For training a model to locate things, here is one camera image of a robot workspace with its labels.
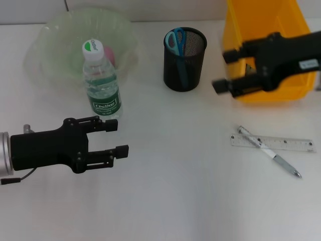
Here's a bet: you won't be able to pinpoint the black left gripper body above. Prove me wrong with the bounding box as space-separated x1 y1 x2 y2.
11 117 90 174

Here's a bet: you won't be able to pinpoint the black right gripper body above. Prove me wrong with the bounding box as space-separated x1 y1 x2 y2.
242 31 321 92

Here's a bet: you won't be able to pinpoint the green label water bottle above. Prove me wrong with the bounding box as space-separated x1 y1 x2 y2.
82 39 123 119

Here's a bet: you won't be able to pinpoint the blue plastic scissors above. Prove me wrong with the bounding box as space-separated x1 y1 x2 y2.
165 27 189 88

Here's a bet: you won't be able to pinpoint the pink peach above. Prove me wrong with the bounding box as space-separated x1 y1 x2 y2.
104 46 116 67

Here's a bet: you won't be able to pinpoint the clear plastic ruler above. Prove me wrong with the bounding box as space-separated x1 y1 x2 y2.
230 135 317 153

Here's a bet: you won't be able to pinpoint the black mesh pen holder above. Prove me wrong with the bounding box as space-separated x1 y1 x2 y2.
163 27 208 92

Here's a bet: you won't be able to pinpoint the white grey ballpoint pen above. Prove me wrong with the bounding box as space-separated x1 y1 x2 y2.
237 125 302 179

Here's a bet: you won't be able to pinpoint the translucent green fruit bowl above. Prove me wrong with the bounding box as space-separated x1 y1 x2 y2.
24 7 140 88

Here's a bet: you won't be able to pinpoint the yellow plastic storage bin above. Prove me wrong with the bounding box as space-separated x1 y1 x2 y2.
222 0 318 103

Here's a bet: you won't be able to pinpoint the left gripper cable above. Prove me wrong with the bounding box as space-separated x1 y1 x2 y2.
1 168 36 186

